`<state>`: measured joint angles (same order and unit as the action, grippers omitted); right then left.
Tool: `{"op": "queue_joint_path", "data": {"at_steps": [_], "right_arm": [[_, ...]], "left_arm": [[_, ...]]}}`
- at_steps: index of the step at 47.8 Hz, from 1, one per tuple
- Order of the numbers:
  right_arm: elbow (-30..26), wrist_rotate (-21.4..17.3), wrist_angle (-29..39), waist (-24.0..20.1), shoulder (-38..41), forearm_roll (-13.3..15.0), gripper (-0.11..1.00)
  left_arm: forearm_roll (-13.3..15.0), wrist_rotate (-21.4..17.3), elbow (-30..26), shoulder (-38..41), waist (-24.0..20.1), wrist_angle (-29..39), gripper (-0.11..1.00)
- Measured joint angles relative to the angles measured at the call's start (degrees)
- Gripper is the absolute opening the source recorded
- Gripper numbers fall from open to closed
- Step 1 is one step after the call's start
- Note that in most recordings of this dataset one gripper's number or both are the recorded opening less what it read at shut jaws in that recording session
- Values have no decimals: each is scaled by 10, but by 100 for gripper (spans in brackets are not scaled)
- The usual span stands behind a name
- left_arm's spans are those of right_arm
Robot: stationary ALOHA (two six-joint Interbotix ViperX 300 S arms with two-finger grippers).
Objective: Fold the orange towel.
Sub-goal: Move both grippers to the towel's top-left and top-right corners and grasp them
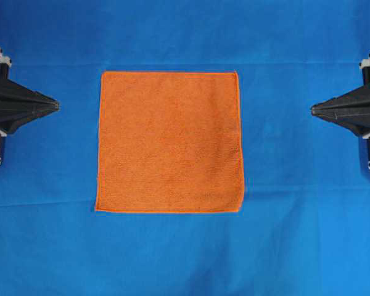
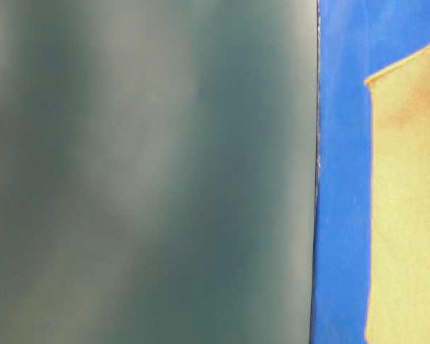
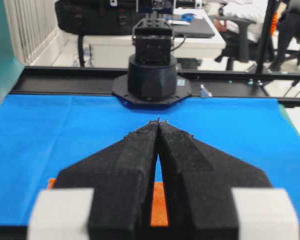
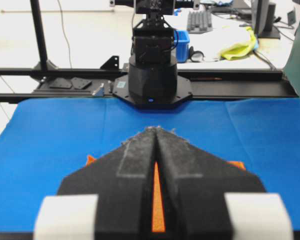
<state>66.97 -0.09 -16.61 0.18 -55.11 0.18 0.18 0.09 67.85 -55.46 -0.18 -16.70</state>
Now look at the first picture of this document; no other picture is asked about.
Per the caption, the blue table cloth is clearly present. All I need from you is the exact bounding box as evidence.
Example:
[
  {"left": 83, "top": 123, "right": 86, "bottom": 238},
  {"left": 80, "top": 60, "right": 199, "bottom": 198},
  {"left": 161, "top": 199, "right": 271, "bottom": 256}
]
[{"left": 0, "top": 1, "right": 370, "bottom": 295}]

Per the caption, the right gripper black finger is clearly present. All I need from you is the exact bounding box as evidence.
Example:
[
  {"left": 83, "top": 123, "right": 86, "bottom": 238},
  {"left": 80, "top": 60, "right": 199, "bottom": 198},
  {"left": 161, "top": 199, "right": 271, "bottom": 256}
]
[
  {"left": 311, "top": 109, "right": 370, "bottom": 136},
  {"left": 311, "top": 83, "right": 370, "bottom": 112}
]

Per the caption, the orange microfibre towel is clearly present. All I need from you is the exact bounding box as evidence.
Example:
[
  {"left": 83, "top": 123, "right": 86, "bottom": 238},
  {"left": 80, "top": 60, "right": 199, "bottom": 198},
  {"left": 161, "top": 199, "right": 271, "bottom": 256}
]
[{"left": 95, "top": 71, "right": 245, "bottom": 214}]

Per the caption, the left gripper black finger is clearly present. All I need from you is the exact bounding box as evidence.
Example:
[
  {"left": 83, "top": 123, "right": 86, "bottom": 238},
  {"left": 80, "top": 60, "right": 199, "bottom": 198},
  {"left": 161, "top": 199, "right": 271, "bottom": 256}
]
[
  {"left": 0, "top": 77, "right": 59, "bottom": 109},
  {"left": 0, "top": 107, "right": 59, "bottom": 136}
]

